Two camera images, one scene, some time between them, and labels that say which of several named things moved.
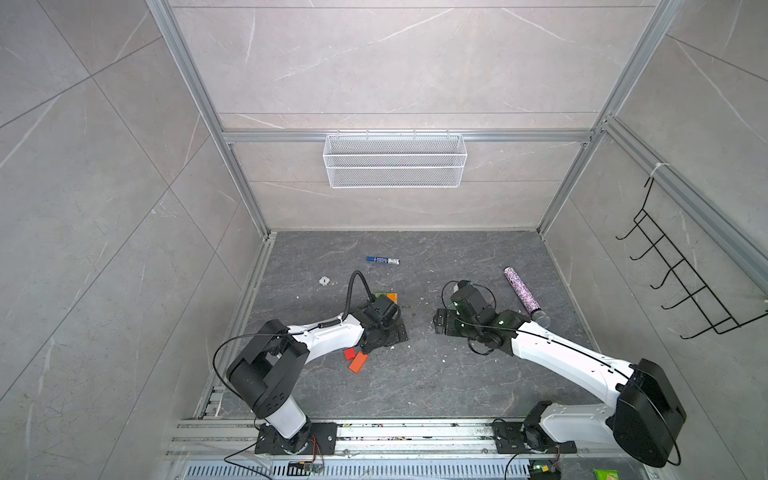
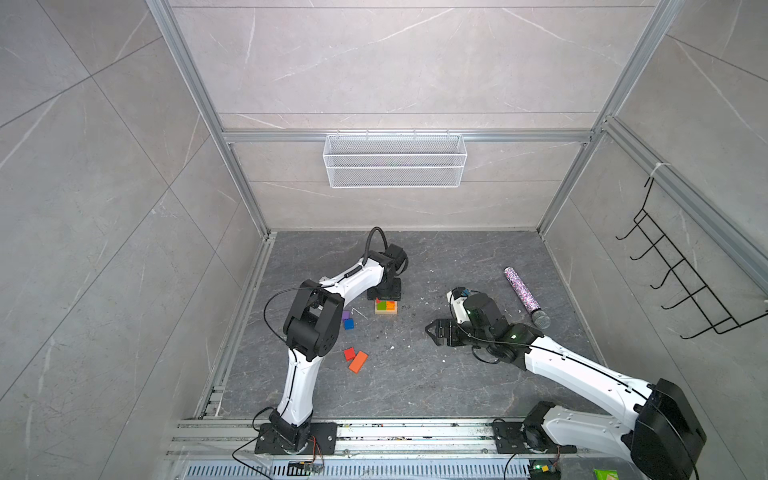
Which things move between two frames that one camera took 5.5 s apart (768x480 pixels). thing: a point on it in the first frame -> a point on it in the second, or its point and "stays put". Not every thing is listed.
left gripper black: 398,335 -> 396,294
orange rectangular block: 358,362 stays put
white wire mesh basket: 394,160 stays put
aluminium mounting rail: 212,439 stays put
